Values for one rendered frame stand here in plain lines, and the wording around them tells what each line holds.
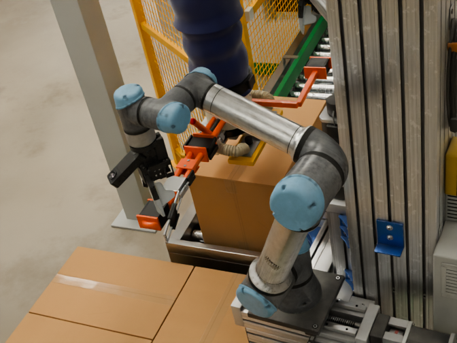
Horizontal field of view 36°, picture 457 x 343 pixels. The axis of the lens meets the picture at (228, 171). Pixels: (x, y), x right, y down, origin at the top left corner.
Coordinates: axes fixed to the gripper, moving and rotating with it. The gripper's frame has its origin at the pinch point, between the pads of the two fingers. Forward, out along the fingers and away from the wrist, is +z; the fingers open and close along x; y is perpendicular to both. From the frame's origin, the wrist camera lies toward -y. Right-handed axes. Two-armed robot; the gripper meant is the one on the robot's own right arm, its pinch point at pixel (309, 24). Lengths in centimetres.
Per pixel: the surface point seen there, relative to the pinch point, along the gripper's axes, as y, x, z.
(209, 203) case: -43, -21, 71
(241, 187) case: -27, -21, 60
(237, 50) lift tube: -20.7, -14.8, 3.4
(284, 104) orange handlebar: -9.2, -8.8, 27.6
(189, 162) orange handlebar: -26, -49, 27
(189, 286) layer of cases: -46, -44, 98
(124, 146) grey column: -130, 33, 96
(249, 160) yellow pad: -16, -29, 39
